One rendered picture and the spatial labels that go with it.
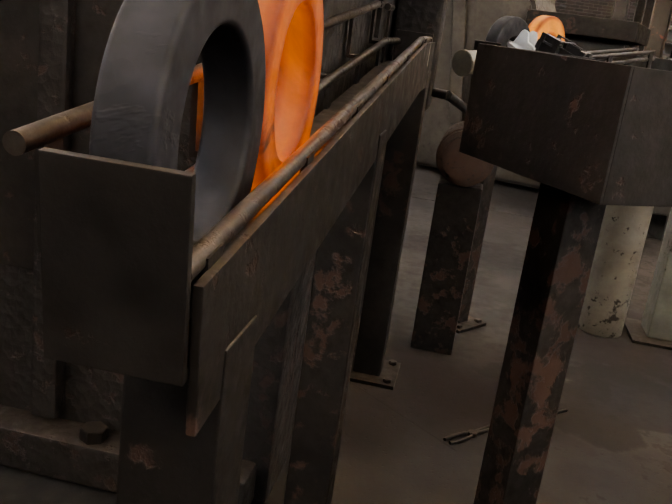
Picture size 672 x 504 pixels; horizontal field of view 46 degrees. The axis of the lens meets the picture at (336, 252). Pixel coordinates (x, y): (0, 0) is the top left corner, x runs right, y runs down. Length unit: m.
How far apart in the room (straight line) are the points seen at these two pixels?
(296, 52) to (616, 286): 1.64
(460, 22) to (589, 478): 3.04
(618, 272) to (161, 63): 1.91
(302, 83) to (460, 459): 0.94
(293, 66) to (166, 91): 0.33
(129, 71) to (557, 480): 1.25
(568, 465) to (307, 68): 1.06
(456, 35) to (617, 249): 2.26
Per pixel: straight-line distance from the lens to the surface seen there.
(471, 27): 4.23
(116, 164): 0.37
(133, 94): 0.37
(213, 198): 0.50
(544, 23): 2.09
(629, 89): 0.83
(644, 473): 1.62
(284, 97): 0.69
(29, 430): 1.31
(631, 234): 2.18
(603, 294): 2.22
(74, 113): 0.43
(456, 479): 1.42
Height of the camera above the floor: 0.73
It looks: 16 degrees down
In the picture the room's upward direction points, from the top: 8 degrees clockwise
